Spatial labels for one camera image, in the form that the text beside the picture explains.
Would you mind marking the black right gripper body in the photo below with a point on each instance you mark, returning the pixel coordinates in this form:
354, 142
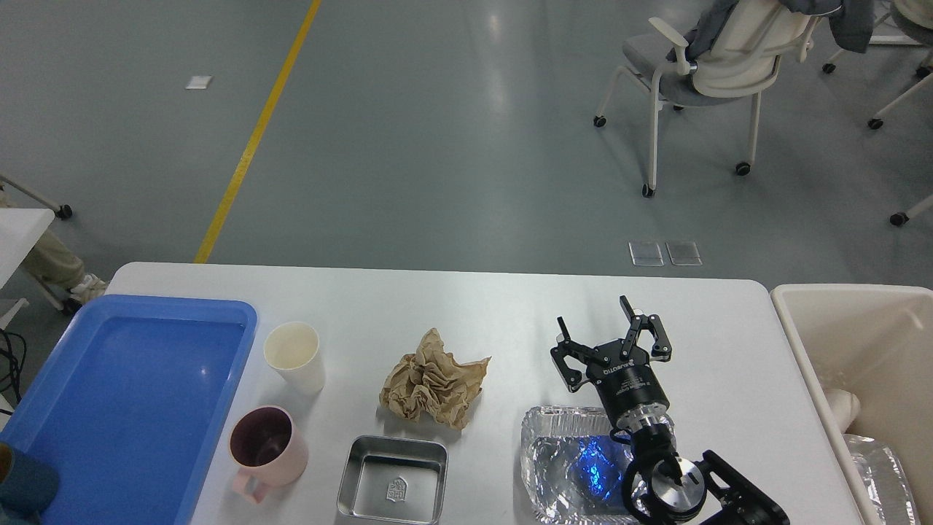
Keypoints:
627, 386

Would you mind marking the square steel tray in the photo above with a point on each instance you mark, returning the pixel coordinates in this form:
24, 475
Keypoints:
394, 480

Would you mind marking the pink mug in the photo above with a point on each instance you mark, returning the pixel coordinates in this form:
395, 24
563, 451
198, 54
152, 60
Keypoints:
269, 451

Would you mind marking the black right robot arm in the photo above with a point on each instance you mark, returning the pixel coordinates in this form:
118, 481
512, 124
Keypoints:
740, 501

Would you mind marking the floor outlet plates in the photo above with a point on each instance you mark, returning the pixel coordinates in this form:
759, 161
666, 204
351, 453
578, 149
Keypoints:
654, 254

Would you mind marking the aluminium foil tray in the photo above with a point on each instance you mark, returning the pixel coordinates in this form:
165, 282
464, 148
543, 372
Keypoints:
573, 470

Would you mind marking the crumpled brown paper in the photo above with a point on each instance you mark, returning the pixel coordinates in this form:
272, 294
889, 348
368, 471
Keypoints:
431, 381

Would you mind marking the white cup in bin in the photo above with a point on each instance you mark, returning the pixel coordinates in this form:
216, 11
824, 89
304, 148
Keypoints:
844, 407

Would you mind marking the beige plastic bin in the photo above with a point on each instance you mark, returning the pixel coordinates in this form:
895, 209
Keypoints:
874, 341

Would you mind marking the foil tray in bin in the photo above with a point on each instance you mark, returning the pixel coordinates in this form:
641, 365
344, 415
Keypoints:
884, 479

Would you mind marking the cream paper cup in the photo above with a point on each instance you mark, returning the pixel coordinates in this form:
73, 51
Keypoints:
293, 349

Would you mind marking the white office chair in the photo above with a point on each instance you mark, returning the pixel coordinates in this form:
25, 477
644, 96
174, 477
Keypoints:
742, 62

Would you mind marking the grey jacket on chair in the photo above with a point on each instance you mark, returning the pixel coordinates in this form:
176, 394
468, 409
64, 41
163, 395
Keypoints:
851, 23

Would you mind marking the blue plastic tray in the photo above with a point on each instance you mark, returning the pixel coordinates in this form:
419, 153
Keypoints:
130, 406

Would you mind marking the person in black sweater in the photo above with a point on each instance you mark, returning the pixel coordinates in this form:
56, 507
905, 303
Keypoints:
51, 262

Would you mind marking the teal cylinder object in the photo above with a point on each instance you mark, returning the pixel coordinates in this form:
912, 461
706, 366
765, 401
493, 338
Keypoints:
28, 486

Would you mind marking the white side table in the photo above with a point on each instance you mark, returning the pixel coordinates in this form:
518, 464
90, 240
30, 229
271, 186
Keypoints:
20, 230

